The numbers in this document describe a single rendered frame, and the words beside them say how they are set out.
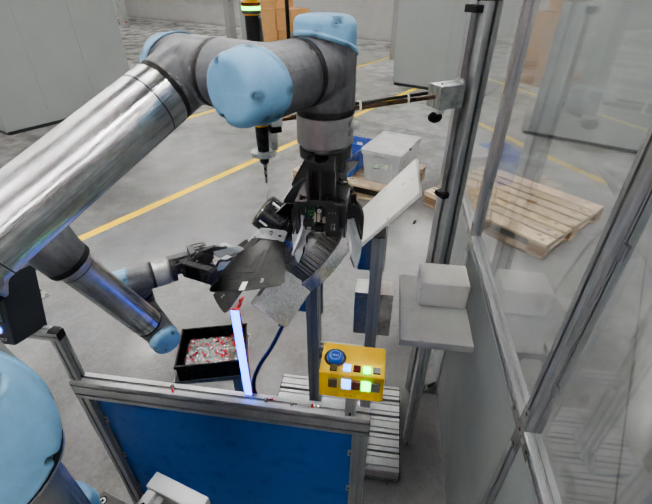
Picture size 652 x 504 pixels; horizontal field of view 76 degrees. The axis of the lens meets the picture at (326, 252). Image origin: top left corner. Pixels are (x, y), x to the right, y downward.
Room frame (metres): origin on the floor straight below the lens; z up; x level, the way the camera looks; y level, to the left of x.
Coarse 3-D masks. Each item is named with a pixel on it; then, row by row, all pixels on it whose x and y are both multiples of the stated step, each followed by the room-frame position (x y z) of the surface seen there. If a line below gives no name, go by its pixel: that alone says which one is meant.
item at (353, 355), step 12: (324, 348) 0.74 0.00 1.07; (336, 348) 0.74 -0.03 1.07; (348, 348) 0.74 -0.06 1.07; (360, 348) 0.74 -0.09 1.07; (372, 348) 0.74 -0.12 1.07; (324, 360) 0.70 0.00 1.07; (348, 360) 0.70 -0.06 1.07; (360, 360) 0.70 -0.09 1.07; (372, 360) 0.70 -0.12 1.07; (384, 360) 0.70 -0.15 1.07; (324, 372) 0.66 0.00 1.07; (336, 372) 0.66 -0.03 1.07; (348, 372) 0.66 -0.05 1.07; (360, 372) 0.66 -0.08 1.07; (372, 372) 0.66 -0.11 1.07; (384, 372) 0.66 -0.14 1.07; (324, 384) 0.66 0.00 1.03; (360, 384) 0.65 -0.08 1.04; (336, 396) 0.66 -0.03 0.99; (348, 396) 0.65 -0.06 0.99; (360, 396) 0.65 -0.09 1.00; (372, 396) 0.64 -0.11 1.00
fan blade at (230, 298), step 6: (246, 240) 1.20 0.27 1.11; (240, 246) 1.19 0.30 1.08; (216, 294) 1.11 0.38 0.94; (228, 294) 1.08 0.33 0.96; (234, 294) 1.07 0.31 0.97; (216, 300) 1.09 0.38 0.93; (222, 300) 1.08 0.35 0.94; (228, 300) 1.07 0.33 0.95; (234, 300) 1.06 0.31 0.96; (222, 306) 1.06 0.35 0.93; (228, 306) 1.05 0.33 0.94
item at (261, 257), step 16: (256, 240) 1.06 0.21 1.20; (272, 240) 1.07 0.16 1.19; (240, 256) 1.00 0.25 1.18; (256, 256) 0.98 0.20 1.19; (272, 256) 0.98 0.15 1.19; (224, 272) 0.94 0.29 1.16; (240, 272) 0.92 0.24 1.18; (256, 272) 0.91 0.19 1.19; (272, 272) 0.91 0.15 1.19; (224, 288) 0.87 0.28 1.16; (256, 288) 0.84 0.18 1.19
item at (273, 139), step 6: (270, 126) 1.11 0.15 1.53; (276, 126) 1.10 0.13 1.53; (270, 132) 1.10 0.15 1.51; (276, 132) 1.10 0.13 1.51; (270, 138) 1.10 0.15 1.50; (276, 138) 1.10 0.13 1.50; (270, 144) 1.11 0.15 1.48; (276, 144) 1.10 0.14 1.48; (252, 150) 1.10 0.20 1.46; (270, 150) 1.10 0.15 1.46; (252, 156) 1.08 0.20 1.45; (258, 156) 1.07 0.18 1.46; (264, 156) 1.07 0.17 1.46; (270, 156) 1.07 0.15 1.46
